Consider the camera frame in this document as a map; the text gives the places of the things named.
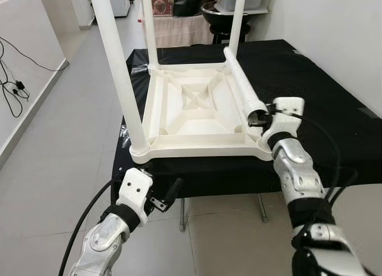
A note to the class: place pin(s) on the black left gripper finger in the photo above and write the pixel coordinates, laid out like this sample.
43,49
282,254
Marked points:
173,192

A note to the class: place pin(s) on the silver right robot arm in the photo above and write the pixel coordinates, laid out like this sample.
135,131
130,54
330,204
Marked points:
295,168

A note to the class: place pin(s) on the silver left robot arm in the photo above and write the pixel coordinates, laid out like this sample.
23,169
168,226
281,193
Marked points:
104,240

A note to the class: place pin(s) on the black table cloth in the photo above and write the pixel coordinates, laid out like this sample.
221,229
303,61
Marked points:
334,138

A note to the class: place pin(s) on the clear tape patch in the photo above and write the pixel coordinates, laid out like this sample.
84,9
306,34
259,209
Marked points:
125,135
137,61

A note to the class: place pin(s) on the grey tape patch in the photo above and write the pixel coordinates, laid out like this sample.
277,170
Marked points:
365,113

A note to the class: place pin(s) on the black metal bowl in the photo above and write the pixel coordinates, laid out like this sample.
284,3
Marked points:
218,16

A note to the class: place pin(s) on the beige table cover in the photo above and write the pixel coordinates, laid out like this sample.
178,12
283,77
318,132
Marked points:
185,31

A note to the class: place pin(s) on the black bag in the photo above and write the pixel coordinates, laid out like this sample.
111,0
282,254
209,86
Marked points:
188,1

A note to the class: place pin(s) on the red printed box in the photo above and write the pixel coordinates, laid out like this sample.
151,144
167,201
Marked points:
162,2

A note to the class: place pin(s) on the black plug adapter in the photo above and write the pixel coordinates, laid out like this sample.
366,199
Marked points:
19,85

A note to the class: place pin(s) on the white fridge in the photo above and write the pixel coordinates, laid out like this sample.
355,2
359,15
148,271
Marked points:
119,1

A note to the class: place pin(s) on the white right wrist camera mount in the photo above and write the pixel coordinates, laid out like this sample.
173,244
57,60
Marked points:
286,106

